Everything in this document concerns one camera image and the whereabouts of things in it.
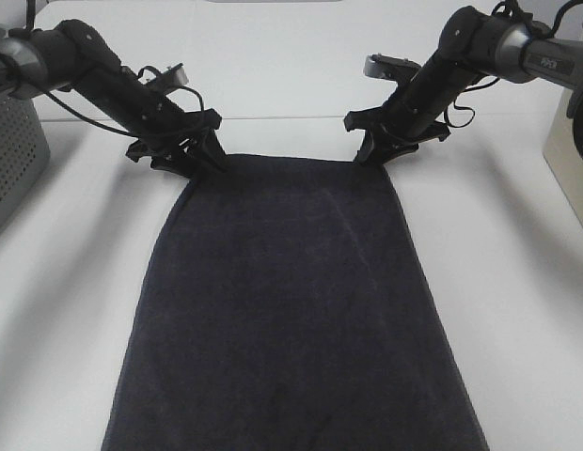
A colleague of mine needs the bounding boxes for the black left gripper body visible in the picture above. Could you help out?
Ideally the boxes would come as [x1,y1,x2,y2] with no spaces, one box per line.
[125,108,222,167]

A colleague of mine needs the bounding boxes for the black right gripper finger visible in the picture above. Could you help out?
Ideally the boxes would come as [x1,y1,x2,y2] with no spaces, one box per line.
[378,142,419,164]
[354,131,379,164]

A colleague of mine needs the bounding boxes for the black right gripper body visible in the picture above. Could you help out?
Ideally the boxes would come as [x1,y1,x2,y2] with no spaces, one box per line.
[343,105,449,147]

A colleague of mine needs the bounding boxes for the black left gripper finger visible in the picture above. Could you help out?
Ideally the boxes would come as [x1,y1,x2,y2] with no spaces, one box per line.
[150,153,202,179]
[197,131,228,172]

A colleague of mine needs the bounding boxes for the dark navy towel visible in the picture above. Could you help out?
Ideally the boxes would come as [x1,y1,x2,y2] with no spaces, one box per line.
[102,155,487,450]

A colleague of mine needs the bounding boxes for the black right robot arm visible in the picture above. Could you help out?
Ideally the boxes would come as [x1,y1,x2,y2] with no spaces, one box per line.
[344,1,583,164]

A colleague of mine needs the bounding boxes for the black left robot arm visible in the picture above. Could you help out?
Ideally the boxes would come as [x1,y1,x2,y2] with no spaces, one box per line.
[0,20,227,178]

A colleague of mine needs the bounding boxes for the grey perforated plastic basket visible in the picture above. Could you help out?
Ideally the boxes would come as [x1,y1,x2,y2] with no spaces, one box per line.
[0,25,52,243]

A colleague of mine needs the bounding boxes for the beige box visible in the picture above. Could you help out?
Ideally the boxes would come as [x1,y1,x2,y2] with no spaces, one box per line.
[543,88,583,228]

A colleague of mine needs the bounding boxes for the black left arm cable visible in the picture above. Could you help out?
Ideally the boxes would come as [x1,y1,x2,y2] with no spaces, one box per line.
[8,27,213,147]

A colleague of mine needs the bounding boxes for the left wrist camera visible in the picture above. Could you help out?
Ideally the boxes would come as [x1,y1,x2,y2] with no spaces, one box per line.
[137,63,189,94]

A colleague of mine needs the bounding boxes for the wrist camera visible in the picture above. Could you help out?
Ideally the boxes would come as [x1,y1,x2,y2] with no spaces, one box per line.
[363,54,421,86]
[137,63,189,94]

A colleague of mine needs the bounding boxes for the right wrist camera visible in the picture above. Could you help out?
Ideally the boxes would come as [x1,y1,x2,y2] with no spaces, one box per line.
[363,54,421,86]

